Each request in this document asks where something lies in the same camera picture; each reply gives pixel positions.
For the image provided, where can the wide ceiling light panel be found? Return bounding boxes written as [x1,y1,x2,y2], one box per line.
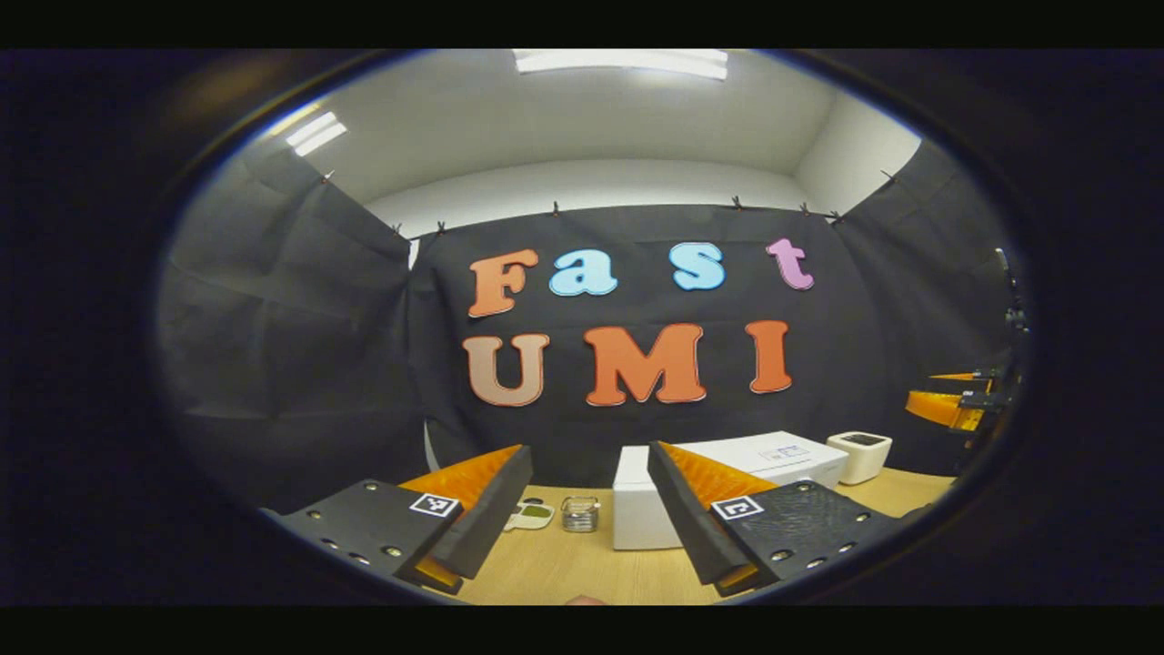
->
[511,49,730,81]

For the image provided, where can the narrow ceiling light panel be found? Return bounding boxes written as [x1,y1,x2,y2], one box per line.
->
[284,111,348,157]

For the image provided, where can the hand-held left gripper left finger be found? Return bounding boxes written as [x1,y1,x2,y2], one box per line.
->
[264,444,535,597]

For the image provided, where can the small glass jar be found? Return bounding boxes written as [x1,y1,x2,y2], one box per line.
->
[560,496,601,534]

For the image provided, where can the black backdrop cloth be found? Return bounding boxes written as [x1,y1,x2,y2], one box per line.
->
[155,136,1024,515]

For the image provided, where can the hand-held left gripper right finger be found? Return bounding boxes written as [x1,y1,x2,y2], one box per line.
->
[647,441,910,599]

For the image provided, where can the white toaster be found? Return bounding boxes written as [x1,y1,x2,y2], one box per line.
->
[826,431,894,486]

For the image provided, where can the white microwave oven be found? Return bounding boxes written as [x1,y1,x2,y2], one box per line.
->
[612,431,849,551]

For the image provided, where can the small white dish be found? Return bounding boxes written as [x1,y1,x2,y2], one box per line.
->
[503,499,556,532]

